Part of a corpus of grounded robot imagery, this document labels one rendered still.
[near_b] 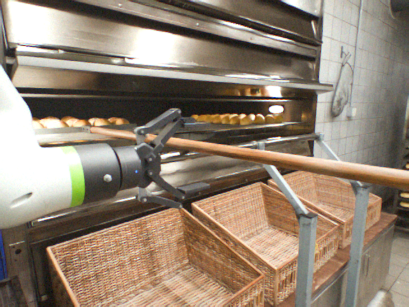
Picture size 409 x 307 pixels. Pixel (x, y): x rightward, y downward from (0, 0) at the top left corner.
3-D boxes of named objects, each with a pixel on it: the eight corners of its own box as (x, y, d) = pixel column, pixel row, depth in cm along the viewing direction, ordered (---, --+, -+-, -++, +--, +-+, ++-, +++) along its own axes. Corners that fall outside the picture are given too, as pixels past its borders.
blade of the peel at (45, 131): (137, 128, 149) (136, 123, 148) (16, 136, 111) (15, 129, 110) (106, 125, 174) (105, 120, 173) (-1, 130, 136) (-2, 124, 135)
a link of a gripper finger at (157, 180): (151, 167, 49) (146, 174, 48) (188, 197, 56) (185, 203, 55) (140, 164, 52) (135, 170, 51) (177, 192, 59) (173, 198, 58)
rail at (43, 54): (16, 55, 68) (15, 57, 70) (333, 86, 185) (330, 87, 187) (15, 47, 68) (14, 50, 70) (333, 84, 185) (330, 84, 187)
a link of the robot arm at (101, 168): (89, 214, 39) (84, 150, 37) (64, 194, 48) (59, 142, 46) (128, 204, 43) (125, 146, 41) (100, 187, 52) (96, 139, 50)
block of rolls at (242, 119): (187, 121, 219) (186, 114, 218) (228, 119, 250) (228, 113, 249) (246, 125, 175) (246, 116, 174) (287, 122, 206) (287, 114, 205)
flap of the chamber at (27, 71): (18, 64, 68) (8, 87, 83) (334, 90, 185) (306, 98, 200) (16, 55, 68) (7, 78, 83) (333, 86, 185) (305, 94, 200)
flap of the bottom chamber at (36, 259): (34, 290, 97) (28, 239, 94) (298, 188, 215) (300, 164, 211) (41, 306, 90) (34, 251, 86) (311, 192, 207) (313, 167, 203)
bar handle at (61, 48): (21, 61, 72) (20, 62, 73) (136, 71, 94) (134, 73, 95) (17, 38, 72) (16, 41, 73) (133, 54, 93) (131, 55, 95)
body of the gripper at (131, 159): (100, 142, 48) (147, 138, 54) (103, 189, 50) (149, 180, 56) (119, 147, 42) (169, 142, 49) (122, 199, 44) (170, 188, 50)
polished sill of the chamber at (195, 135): (15, 157, 88) (13, 144, 87) (303, 127, 206) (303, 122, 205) (18, 160, 84) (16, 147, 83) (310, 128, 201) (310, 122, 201)
